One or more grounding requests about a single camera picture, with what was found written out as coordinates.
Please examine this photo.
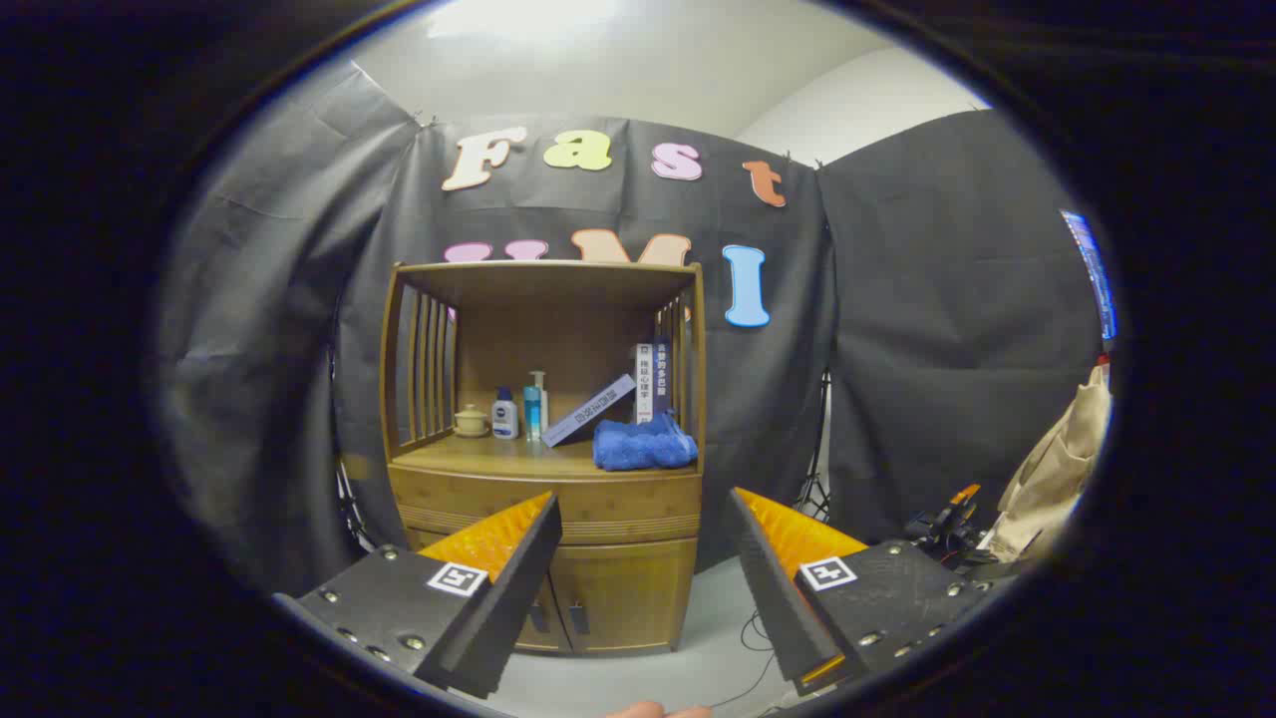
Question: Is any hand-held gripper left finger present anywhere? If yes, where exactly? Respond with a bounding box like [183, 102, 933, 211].
[274, 491, 562, 699]

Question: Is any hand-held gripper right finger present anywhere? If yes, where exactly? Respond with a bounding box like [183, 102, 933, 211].
[725, 487, 998, 697]

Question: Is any wooden drawer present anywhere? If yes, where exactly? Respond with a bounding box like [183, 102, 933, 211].
[389, 467, 702, 545]

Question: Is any wooden cabinet door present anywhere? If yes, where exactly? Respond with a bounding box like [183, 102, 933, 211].
[550, 538, 699, 654]
[515, 576, 571, 654]

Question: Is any wooden countertop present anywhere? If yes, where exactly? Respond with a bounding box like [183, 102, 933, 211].
[394, 434, 699, 480]

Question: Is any wooden cabinet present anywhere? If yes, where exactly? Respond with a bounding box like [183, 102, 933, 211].
[379, 261, 709, 656]

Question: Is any black and orange gripper device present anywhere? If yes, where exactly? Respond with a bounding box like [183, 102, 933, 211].
[905, 484, 998, 569]

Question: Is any blue folded towel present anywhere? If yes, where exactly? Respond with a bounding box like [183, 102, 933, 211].
[593, 411, 699, 472]

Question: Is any grey leaning book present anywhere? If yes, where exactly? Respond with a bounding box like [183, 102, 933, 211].
[541, 374, 637, 448]

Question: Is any black backdrop cloth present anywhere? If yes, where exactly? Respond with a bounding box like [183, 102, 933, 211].
[159, 60, 1113, 599]

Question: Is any beige cloth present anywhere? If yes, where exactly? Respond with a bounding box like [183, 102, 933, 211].
[982, 364, 1113, 564]

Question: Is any blue lit screen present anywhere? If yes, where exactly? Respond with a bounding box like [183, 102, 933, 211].
[1060, 209, 1117, 340]

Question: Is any black floor cable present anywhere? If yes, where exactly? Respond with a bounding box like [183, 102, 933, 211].
[710, 610, 779, 709]

